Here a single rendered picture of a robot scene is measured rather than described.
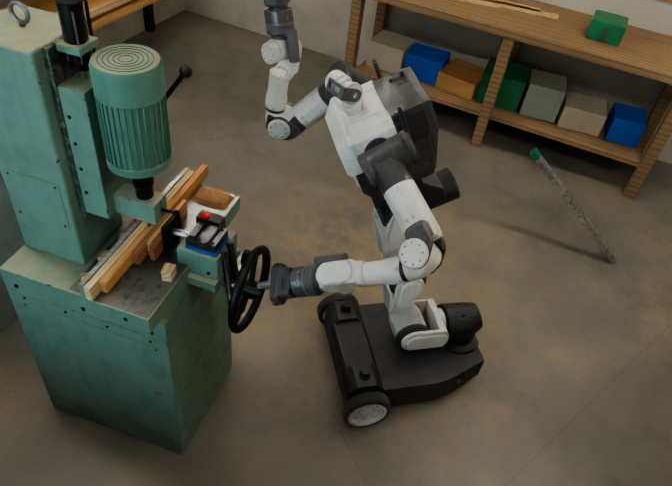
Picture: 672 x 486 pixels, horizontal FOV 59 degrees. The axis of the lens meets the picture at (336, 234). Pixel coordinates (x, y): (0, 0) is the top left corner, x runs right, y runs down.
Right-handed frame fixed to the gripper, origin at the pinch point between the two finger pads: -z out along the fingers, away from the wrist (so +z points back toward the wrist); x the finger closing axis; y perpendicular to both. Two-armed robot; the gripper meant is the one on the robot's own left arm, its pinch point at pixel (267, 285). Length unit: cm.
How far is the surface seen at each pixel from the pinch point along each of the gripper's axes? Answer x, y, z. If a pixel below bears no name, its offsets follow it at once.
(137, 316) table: -11.4, 23.7, -26.0
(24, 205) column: 22, 39, -62
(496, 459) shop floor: -51, -118, 34
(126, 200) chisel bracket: 22.5, 27.4, -32.5
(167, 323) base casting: -11.2, 9.8, -28.4
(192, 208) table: 29.1, -0.3, -33.0
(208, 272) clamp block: 4.0, 6.5, -17.2
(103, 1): 214, -63, -188
